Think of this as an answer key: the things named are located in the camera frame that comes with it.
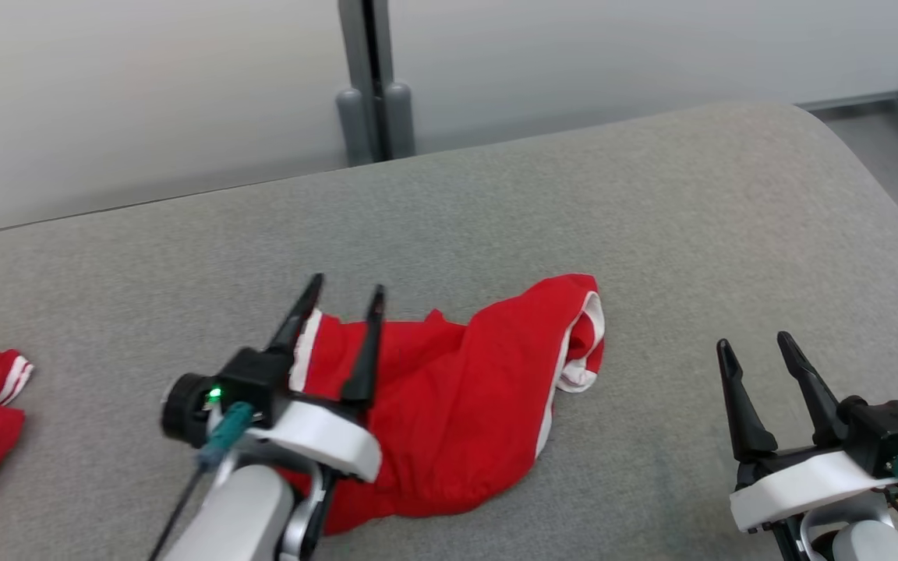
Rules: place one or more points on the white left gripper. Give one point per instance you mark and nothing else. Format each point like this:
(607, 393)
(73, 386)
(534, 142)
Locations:
(324, 436)

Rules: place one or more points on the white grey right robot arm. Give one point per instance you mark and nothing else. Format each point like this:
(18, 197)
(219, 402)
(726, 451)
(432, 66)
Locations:
(870, 541)

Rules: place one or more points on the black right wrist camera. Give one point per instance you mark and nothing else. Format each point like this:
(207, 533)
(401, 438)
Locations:
(885, 432)

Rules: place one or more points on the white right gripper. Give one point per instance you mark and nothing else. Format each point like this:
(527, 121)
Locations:
(800, 483)

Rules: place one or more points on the red shorts with white trim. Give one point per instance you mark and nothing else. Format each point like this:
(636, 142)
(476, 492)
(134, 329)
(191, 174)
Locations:
(457, 405)

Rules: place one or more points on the grey partition post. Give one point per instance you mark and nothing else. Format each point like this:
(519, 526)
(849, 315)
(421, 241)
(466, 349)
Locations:
(375, 101)

